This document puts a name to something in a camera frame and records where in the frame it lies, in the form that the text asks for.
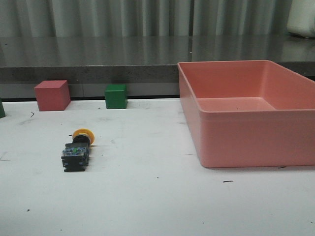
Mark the dark green block at edge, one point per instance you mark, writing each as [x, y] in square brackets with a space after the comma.
[2, 111]

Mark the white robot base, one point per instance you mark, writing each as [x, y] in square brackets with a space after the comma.
[301, 19]

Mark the pink plastic bin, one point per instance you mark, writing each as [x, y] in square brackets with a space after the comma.
[248, 113]

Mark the pink cube block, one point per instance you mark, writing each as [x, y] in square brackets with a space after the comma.
[52, 95]

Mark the yellow push button switch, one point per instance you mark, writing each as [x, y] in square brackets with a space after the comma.
[75, 156]

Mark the green cube block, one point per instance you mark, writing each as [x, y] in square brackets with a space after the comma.
[116, 96]

